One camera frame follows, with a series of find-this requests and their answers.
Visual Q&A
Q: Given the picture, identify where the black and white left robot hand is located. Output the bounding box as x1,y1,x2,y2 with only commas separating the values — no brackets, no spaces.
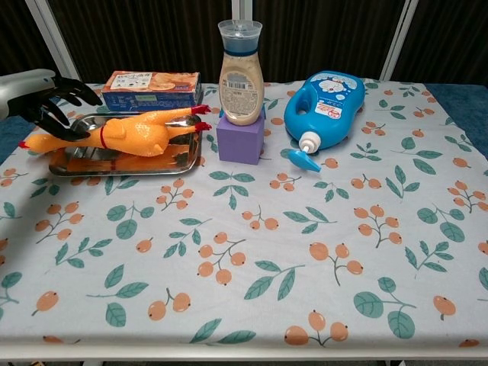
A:
0,69,104,141

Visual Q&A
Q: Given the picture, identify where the yellow rubber chicken toy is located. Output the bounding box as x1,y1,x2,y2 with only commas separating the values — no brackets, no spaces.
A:
18,104,213,158

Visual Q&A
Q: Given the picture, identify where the stainless steel rectangular tray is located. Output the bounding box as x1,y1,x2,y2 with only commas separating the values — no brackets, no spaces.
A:
48,112,203,177

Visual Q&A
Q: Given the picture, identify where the orange and blue biscuit box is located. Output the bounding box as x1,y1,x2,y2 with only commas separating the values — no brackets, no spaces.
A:
101,70,204,113

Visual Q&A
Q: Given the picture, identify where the beige sauce bottle clear cap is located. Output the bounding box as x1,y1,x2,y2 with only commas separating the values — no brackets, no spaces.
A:
217,20,267,126

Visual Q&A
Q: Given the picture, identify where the purple foam cube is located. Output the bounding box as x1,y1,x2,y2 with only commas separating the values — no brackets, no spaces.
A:
216,116,266,165

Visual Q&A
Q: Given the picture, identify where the floral fruit print tablecloth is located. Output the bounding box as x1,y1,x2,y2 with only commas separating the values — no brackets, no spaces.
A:
0,78,488,350

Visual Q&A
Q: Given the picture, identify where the blue pump detergent bottle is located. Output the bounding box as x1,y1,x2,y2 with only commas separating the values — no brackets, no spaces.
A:
284,71,366,173

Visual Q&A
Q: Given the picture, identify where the white slanted frame post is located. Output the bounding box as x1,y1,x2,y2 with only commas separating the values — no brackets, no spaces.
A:
380,0,420,81
24,0,83,84

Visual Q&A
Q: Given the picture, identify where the white upright frame post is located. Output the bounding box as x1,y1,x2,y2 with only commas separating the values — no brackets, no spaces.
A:
232,0,255,24

